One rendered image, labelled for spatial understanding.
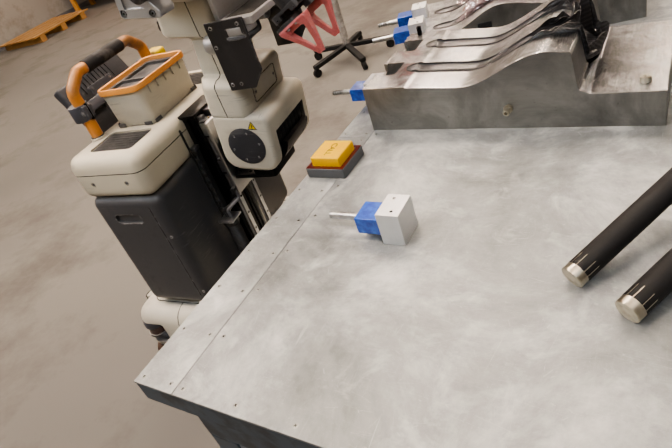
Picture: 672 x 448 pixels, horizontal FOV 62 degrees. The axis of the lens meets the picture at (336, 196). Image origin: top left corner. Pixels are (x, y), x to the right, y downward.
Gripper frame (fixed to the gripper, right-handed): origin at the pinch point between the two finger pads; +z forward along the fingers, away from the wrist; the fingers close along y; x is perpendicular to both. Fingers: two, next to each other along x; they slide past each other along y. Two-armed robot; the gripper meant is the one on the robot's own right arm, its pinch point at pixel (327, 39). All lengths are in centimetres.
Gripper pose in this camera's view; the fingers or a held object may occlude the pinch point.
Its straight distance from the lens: 105.6
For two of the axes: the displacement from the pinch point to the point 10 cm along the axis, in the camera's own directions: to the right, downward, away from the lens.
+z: 6.6, 7.0, 2.7
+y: 3.4, -6.0, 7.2
